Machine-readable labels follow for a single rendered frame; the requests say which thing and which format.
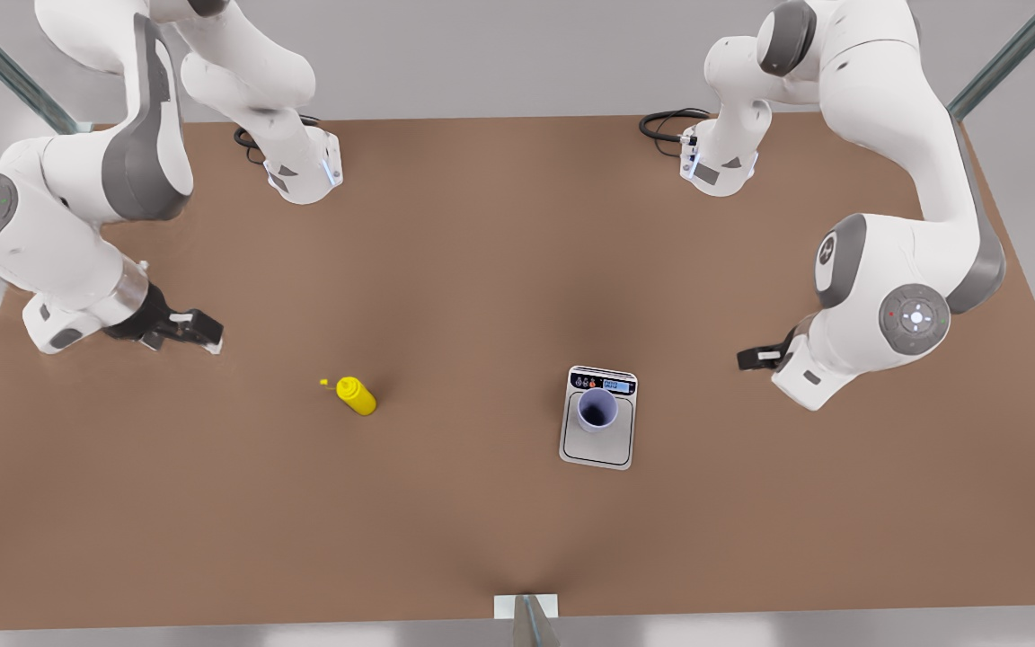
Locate black cable loop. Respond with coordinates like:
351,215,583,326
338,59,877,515
234,114,322,167
639,108,713,160

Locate yellow sauce bottle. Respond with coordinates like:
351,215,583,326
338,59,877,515
335,376,378,417

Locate silver digital kitchen scale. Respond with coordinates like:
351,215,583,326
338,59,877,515
559,365,640,471

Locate pale purple cup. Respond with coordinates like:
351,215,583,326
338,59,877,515
577,387,619,435

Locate silver post foot plate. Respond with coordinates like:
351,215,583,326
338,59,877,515
492,593,561,621

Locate silver frame post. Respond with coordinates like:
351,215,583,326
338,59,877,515
0,0,93,136
946,0,1035,120
513,593,563,647

